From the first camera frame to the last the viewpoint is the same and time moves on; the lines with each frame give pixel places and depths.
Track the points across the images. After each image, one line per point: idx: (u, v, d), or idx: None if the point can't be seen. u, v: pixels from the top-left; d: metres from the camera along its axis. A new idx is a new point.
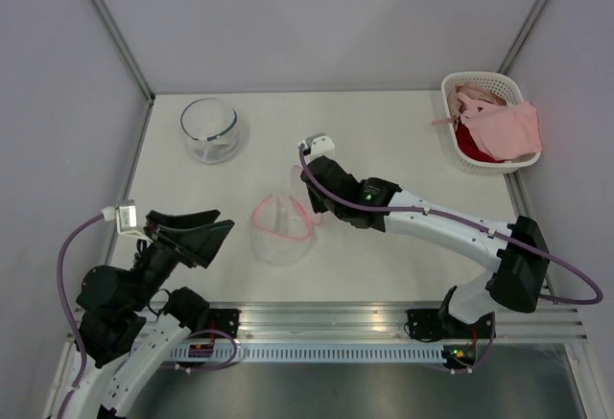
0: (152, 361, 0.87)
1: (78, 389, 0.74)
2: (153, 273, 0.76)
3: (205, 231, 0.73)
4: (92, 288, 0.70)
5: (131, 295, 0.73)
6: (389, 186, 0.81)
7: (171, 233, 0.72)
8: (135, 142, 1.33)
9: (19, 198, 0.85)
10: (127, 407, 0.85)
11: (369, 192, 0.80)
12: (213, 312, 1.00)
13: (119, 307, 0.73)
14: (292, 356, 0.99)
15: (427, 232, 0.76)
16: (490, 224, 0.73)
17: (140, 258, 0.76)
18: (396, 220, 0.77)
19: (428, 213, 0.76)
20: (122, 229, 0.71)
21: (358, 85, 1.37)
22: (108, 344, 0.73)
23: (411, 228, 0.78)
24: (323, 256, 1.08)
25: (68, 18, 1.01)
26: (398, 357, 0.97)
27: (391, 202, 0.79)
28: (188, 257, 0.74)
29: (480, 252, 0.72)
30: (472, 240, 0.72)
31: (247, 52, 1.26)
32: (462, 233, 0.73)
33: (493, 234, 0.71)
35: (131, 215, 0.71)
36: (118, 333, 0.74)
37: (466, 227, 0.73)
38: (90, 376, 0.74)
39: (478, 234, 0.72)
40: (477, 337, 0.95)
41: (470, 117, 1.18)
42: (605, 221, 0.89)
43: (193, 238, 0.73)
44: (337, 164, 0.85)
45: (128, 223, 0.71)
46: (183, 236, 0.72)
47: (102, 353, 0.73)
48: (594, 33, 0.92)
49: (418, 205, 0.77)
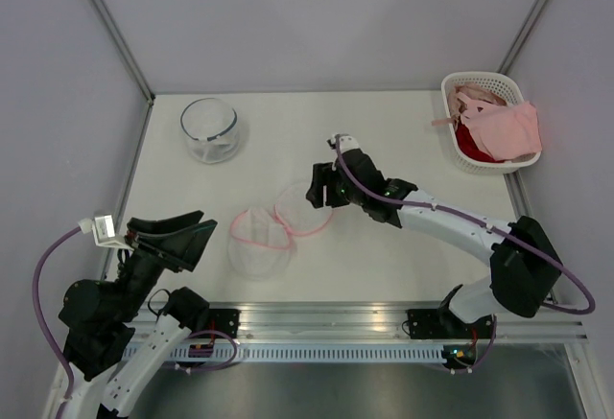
0: (153, 361, 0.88)
1: (72, 400, 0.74)
2: (139, 281, 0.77)
3: (188, 234, 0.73)
4: (74, 306, 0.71)
5: (117, 308, 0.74)
6: (408, 186, 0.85)
7: (152, 240, 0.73)
8: (135, 142, 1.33)
9: (18, 199, 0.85)
10: (129, 407, 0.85)
11: (389, 189, 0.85)
12: (213, 312, 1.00)
13: (105, 319, 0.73)
14: (292, 356, 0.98)
15: (436, 226, 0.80)
16: (490, 220, 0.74)
17: (123, 268, 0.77)
18: (408, 214, 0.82)
19: (436, 208, 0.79)
20: (100, 241, 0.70)
21: (358, 86, 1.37)
22: (95, 357, 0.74)
23: (420, 222, 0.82)
24: (324, 255, 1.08)
25: (68, 18, 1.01)
26: (398, 357, 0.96)
27: (408, 197, 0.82)
28: (173, 262, 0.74)
29: (479, 246, 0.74)
30: (471, 234, 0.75)
31: (248, 52, 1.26)
32: (463, 228, 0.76)
33: (491, 229, 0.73)
35: (108, 225, 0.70)
36: (106, 345, 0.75)
37: (466, 222, 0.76)
38: (81, 387, 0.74)
39: (476, 228, 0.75)
40: (477, 337, 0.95)
41: (470, 117, 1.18)
42: (605, 221, 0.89)
43: (175, 244, 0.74)
44: (368, 158, 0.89)
45: (105, 233, 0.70)
46: (164, 242, 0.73)
47: (89, 366, 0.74)
48: (594, 32, 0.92)
49: (425, 202, 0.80)
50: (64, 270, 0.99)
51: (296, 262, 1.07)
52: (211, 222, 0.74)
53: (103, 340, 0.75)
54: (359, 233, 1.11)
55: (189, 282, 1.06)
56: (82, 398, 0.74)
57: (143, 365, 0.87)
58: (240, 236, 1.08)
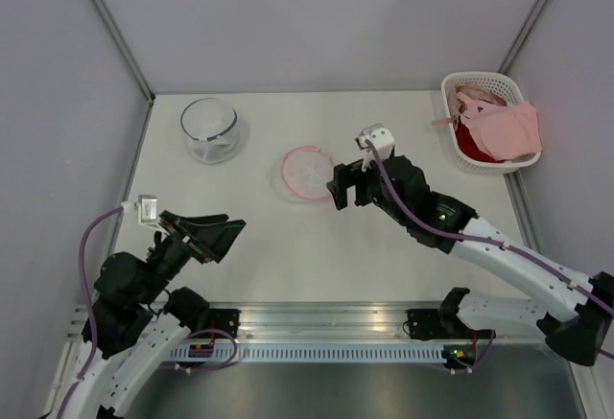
0: (150, 361, 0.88)
1: (82, 383, 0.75)
2: (167, 267, 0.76)
3: (220, 226, 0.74)
4: (110, 275, 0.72)
5: (146, 287, 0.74)
6: (464, 209, 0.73)
7: (188, 226, 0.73)
8: (134, 142, 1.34)
9: (20, 200, 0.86)
10: (125, 406, 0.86)
11: (443, 212, 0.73)
12: (213, 312, 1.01)
13: (132, 295, 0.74)
14: (292, 356, 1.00)
15: (501, 267, 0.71)
16: (571, 275, 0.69)
17: (153, 251, 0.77)
18: (469, 249, 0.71)
19: (507, 247, 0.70)
20: (142, 221, 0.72)
21: (358, 86, 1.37)
22: (115, 337, 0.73)
23: (481, 259, 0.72)
24: (318, 253, 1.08)
25: (68, 16, 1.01)
26: (398, 357, 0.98)
27: (464, 229, 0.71)
28: (201, 251, 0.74)
29: (555, 301, 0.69)
30: (550, 288, 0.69)
31: (248, 52, 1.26)
32: (541, 280, 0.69)
33: (575, 287, 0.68)
35: (153, 207, 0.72)
36: (127, 324, 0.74)
37: (544, 272, 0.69)
38: (97, 366, 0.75)
39: (555, 283, 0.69)
40: (477, 337, 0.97)
41: (470, 117, 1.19)
42: (605, 221, 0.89)
43: (207, 233, 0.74)
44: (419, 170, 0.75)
45: (148, 216, 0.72)
46: (198, 230, 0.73)
47: (109, 344, 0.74)
48: (593, 32, 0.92)
49: (497, 238, 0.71)
50: (64, 269, 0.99)
51: (297, 262, 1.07)
52: (242, 221, 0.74)
53: (124, 318, 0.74)
54: (355, 231, 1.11)
55: (189, 282, 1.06)
56: (95, 380, 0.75)
57: (143, 364, 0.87)
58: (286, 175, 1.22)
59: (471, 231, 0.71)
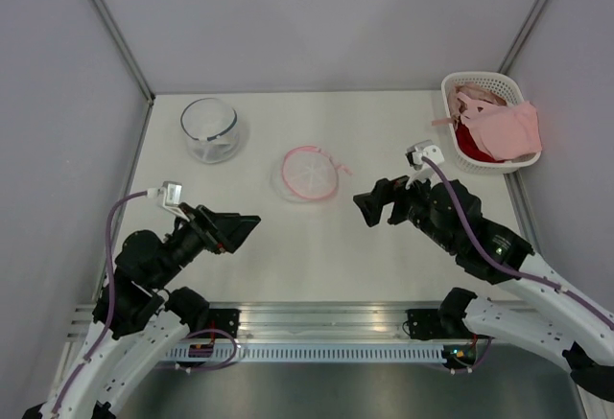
0: (149, 358, 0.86)
1: (88, 363, 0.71)
2: (182, 253, 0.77)
3: (237, 218, 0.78)
4: (133, 251, 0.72)
5: (162, 268, 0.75)
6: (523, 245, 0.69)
7: (208, 215, 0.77)
8: (134, 143, 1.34)
9: (20, 201, 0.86)
10: (120, 403, 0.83)
11: (499, 244, 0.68)
12: (213, 312, 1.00)
13: (148, 275, 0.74)
14: (293, 356, 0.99)
15: (552, 309, 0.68)
16: None
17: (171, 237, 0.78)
18: (521, 285, 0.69)
19: (562, 291, 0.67)
20: (166, 203, 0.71)
21: (358, 86, 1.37)
22: (128, 315, 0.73)
23: (531, 298, 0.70)
24: (318, 253, 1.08)
25: (69, 18, 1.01)
26: (398, 357, 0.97)
27: (522, 267, 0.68)
28: (219, 241, 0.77)
29: (603, 350, 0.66)
30: (600, 337, 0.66)
31: (248, 53, 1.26)
32: (592, 327, 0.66)
33: None
35: (177, 193, 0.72)
36: (137, 306, 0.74)
37: (596, 319, 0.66)
38: (105, 347, 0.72)
39: (606, 331, 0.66)
40: (477, 337, 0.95)
41: (470, 117, 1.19)
42: (605, 221, 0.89)
43: (225, 222, 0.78)
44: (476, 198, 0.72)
45: (173, 199, 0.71)
46: (217, 220, 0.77)
47: (120, 325, 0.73)
48: (593, 33, 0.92)
49: (555, 280, 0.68)
50: (64, 269, 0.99)
51: (296, 263, 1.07)
52: (256, 216, 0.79)
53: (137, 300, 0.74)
54: (355, 231, 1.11)
55: (189, 282, 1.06)
56: (101, 361, 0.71)
57: (141, 360, 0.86)
58: (286, 174, 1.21)
59: (528, 268, 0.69)
